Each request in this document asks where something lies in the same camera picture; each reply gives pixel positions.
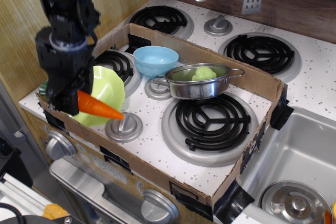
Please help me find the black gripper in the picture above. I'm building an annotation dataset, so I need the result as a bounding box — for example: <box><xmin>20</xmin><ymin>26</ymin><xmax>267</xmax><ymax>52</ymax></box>
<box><xmin>35</xmin><ymin>27</ymin><xmax>94</xmax><ymax>115</ymax></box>

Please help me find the orange toy carrot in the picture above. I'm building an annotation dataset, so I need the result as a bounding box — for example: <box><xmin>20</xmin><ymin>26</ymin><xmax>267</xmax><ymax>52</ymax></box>
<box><xmin>77</xmin><ymin>90</ymin><xmax>124</xmax><ymax>120</ymax></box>

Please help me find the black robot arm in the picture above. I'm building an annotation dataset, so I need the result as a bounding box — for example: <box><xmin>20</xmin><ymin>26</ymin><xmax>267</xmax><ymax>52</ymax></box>
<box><xmin>35</xmin><ymin>0</ymin><xmax>100</xmax><ymax>115</ymax></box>

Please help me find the light green plastic plate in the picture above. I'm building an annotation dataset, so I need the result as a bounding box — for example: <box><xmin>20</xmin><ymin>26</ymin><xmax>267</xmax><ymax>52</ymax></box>
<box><xmin>70</xmin><ymin>66</ymin><xmax>125</xmax><ymax>126</ymax></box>

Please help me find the front left black burner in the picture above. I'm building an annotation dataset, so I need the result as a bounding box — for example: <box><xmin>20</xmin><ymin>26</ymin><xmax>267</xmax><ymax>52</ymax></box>
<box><xmin>94</xmin><ymin>49</ymin><xmax>142</xmax><ymax>98</ymax></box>

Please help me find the cardboard fence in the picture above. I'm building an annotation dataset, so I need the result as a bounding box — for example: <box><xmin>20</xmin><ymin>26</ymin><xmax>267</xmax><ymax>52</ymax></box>
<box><xmin>36</xmin><ymin>22</ymin><xmax>295</xmax><ymax>222</ymax></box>

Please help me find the left oven dial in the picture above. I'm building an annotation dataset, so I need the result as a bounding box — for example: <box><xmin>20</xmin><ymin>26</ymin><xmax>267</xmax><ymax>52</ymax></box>
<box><xmin>46</xmin><ymin>130</ymin><xmax>77</xmax><ymax>161</ymax></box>

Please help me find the oven dial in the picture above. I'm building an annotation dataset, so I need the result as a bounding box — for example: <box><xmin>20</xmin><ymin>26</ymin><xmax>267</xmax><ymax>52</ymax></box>
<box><xmin>141</xmin><ymin>189</ymin><xmax>180</xmax><ymax>224</ymax></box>
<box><xmin>46</xmin><ymin>130</ymin><xmax>77</xmax><ymax>161</ymax></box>

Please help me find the silver front stove knob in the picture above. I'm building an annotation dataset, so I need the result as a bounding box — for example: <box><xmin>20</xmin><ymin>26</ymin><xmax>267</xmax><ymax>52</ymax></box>
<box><xmin>106</xmin><ymin>112</ymin><xmax>143</xmax><ymax>143</ymax></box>

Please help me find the silver stove knob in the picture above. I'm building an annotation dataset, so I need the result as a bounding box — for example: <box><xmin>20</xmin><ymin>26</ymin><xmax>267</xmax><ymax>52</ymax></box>
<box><xmin>144</xmin><ymin>79</ymin><xmax>172</xmax><ymax>101</ymax></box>
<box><xmin>106</xmin><ymin>112</ymin><xmax>143</xmax><ymax>143</ymax></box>
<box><xmin>204</xmin><ymin>15</ymin><xmax>233</xmax><ymax>37</ymax></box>

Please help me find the light blue plastic bowl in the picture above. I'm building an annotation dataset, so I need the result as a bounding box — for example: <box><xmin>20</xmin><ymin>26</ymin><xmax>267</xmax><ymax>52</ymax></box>
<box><xmin>133</xmin><ymin>46</ymin><xmax>179</xmax><ymax>77</ymax></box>

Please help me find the silver middle stove knob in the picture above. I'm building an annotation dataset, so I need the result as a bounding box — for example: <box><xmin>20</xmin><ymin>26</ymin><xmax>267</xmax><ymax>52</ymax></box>
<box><xmin>144</xmin><ymin>79</ymin><xmax>172</xmax><ymax>101</ymax></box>

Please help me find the small steel pot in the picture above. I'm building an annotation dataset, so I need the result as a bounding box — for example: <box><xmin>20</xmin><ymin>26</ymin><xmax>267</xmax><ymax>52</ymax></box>
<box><xmin>152</xmin><ymin>63</ymin><xmax>245</xmax><ymax>100</ymax></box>

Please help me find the green toy vegetable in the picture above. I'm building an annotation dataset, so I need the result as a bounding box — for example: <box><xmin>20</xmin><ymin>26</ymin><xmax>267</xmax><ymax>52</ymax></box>
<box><xmin>192</xmin><ymin>66</ymin><xmax>217</xmax><ymax>81</ymax></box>

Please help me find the right oven dial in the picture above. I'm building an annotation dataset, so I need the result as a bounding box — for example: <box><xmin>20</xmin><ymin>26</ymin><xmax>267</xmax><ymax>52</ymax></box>
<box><xmin>141</xmin><ymin>189</ymin><xmax>180</xmax><ymax>224</ymax></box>

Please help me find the front right black burner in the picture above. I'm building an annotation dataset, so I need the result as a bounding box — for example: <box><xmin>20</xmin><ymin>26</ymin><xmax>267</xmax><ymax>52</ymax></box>
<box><xmin>161</xmin><ymin>94</ymin><xmax>258</xmax><ymax>167</ymax></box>

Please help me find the silver rear stove knob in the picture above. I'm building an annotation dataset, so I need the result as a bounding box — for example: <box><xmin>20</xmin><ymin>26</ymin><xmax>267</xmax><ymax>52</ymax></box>
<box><xmin>204</xmin><ymin>15</ymin><xmax>233</xmax><ymax>37</ymax></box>

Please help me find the rear right black burner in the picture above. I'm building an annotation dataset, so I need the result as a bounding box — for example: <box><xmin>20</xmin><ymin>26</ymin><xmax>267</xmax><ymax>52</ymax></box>
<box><xmin>218</xmin><ymin>33</ymin><xmax>302</xmax><ymax>83</ymax></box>

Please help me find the steel sink basin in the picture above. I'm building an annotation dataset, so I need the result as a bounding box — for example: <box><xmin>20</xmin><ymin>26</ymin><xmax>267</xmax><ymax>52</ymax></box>
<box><xmin>235</xmin><ymin>108</ymin><xmax>335</xmax><ymax>223</ymax></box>

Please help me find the steel pot lid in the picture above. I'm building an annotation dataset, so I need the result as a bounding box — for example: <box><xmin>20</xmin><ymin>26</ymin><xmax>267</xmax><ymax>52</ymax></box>
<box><xmin>259</xmin><ymin>180</ymin><xmax>334</xmax><ymax>223</ymax></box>

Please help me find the silver oven door handle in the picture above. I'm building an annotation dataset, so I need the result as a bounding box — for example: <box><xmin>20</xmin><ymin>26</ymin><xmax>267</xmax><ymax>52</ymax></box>
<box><xmin>50</xmin><ymin>159</ymin><xmax>144</xmax><ymax>223</ymax></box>

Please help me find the black cable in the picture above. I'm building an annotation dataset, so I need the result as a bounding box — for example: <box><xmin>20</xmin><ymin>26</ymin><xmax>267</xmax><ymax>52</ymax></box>
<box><xmin>0</xmin><ymin>201</ymin><xmax>27</xmax><ymax>224</ymax></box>

